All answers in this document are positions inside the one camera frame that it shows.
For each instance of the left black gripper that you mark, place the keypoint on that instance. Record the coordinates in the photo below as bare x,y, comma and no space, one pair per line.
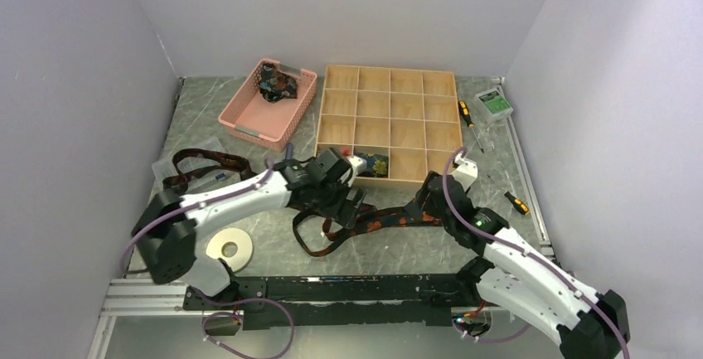
335,211

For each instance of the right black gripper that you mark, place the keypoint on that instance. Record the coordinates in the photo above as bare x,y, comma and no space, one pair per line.
423,193

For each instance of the red patterned dark tie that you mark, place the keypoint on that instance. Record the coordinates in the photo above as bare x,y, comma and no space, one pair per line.
241,166

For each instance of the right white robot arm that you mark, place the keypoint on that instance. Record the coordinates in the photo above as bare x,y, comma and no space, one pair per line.
507,271

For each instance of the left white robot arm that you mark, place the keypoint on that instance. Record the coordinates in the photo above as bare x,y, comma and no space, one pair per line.
168,232

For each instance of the white tape roll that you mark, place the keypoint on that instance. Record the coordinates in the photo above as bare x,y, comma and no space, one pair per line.
233,246

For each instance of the rolled blue yellow tie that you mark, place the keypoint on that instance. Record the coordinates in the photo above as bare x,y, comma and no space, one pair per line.
377,165

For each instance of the wooden compartment tray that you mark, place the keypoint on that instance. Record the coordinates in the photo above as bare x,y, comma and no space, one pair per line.
407,118

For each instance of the red blue screwdriver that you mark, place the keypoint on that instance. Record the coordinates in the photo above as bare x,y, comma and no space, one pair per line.
288,151

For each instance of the small yellow black screwdriver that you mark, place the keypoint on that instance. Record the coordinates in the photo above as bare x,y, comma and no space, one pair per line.
518,204

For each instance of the green white small box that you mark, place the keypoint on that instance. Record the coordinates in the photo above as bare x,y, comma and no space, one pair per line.
492,105

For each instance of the pink plastic basket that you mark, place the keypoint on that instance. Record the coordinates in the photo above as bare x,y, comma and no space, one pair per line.
251,117

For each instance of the crumpled floral tie in basket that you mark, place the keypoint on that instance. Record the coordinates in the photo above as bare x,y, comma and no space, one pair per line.
274,85

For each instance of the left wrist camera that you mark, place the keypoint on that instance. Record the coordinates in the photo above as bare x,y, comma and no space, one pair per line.
358,164

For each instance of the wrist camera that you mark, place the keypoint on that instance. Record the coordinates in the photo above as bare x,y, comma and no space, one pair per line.
358,164
465,171

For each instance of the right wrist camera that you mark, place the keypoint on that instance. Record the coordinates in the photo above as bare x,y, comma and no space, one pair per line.
465,171

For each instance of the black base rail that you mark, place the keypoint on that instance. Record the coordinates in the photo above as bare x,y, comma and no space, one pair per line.
266,302

